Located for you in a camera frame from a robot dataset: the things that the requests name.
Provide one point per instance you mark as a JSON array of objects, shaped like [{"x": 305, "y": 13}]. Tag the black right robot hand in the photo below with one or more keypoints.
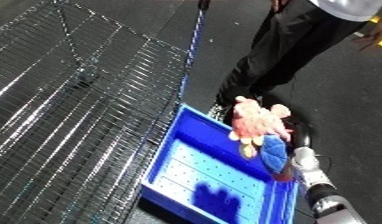
[{"x": 301, "y": 133}]

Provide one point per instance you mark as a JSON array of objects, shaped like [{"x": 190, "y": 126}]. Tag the red parrot soft toy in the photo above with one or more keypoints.
[{"x": 258, "y": 125}]

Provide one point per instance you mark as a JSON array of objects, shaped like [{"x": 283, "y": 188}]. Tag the pale right robot arm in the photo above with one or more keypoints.
[{"x": 323, "y": 193}]

